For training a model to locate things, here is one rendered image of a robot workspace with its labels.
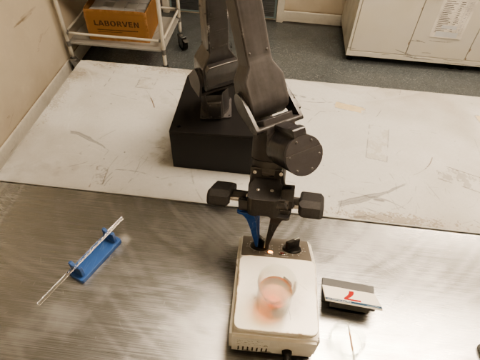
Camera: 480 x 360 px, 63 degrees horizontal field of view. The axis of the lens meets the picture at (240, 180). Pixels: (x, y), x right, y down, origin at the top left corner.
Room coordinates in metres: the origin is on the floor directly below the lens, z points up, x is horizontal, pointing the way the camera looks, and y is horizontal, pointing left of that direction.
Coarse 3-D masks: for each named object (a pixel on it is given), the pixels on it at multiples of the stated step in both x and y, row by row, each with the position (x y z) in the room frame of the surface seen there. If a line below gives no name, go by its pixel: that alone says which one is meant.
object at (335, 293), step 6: (330, 288) 0.32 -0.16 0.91; (330, 294) 0.30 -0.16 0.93; (336, 294) 0.30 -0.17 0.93; (342, 294) 0.30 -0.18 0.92; (348, 294) 0.30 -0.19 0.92; (354, 294) 0.31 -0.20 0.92; (360, 294) 0.31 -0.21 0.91; (366, 294) 0.31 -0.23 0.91; (372, 294) 0.31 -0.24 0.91; (348, 300) 0.29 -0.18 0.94; (354, 300) 0.29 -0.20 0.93; (360, 300) 0.29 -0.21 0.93; (366, 300) 0.29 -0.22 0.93; (372, 300) 0.29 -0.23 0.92
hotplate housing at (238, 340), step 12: (240, 240) 0.39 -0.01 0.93; (240, 252) 0.35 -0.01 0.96; (312, 252) 0.37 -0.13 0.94; (240, 336) 0.21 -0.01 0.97; (252, 336) 0.21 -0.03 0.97; (264, 336) 0.21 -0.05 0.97; (276, 336) 0.21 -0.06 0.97; (288, 336) 0.21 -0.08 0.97; (240, 348) 0.21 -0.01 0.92; (252, 348) 0.21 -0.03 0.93; (264, 348) 0.21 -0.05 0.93; (276, 348) 0.20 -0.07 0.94; (288, 348) 0.20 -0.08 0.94; (300, 348) 0.20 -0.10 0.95; (312, 348) 0.20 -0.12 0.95
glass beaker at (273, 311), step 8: (272, 264) 0.27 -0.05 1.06; (280, 264) 0.27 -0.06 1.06; (264, 272) 0.26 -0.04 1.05; (272, 272) 0.27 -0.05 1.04; (280, 272) 0.27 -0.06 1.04; (288, 272) 0.27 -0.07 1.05; (288, 280) 0.26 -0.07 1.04; (296, 280) 0.25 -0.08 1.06; (296, 288) 0.24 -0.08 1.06; (256, 296) 0.24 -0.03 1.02; (264, 296) 0.23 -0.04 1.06; (256, 304) 0.24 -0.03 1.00; (264, 304) 0.23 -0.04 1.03; (272, 304) 0.22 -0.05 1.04; (280, 304) 0.22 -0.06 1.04; (288, 304) 0.23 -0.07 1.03; (264, 312) 0.23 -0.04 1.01; (272, 312) 0.22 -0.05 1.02; (280, 312) 0.22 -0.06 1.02; (288, 312) 0.24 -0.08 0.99; (272, 320) 0.22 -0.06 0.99
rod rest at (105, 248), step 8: (104, 232) 0.40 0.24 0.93; (112, 232) 0.39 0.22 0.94; (104, 240) 0.39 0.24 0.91; (112, 240) 0.39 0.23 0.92; (120, 240) 0.39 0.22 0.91; (96, 248) 0.37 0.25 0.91; (104, 248) 0.37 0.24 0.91; (112, 248) 0.38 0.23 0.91; (88, 256) 0.36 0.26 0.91; (96, 256) 0.36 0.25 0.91; (104, 256) 0.36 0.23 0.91; (72, 264) 0.33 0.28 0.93; (80, 264) 0.34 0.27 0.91; (88, 264) 0.34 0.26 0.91; (96, 264) 0.34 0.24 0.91; (72, 272) 0.32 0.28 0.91; (80, 272) 0.32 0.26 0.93; (88, 272) 0.32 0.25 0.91; (80, 280) 0.31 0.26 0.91
